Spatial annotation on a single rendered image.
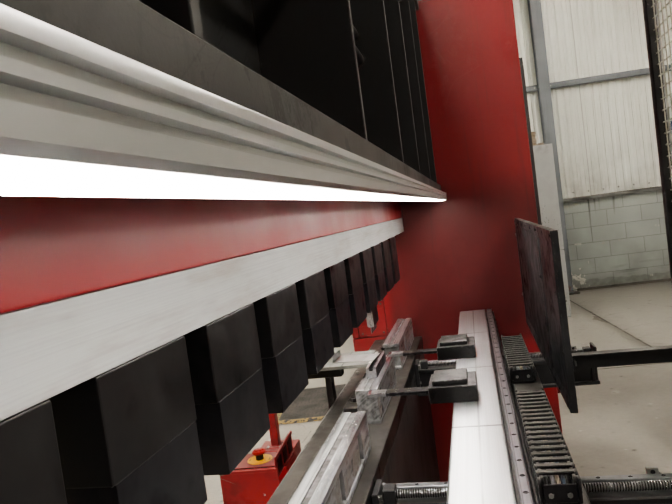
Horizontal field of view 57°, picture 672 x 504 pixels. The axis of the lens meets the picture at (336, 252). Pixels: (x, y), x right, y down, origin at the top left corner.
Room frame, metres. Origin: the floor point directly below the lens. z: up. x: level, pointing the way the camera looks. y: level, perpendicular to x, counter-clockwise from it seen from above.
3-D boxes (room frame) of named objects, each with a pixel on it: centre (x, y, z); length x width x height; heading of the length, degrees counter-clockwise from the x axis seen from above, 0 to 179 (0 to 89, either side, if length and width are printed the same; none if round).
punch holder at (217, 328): (0.73, 0.17, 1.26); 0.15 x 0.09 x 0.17; 168
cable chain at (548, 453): (1.04, -0.31, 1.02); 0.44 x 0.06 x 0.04; 168
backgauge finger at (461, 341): (1.85, -0.25, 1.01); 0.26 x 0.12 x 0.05; 78
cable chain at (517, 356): (1.59, -0.43, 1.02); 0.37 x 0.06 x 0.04; 168
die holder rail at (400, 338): (2.42, -0.20, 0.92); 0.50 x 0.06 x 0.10; 168
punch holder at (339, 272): (1.32, 0.04, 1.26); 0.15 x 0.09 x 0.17; 168
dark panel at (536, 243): (2.00, -0.63, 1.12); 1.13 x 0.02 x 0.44; 168
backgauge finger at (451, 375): (1.46, -0.16, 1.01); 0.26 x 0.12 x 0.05; 78
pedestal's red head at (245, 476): (1.70, 0.29, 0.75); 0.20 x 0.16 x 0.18; 172
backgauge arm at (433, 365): (2.24, -0.55, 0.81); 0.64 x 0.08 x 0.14; 78
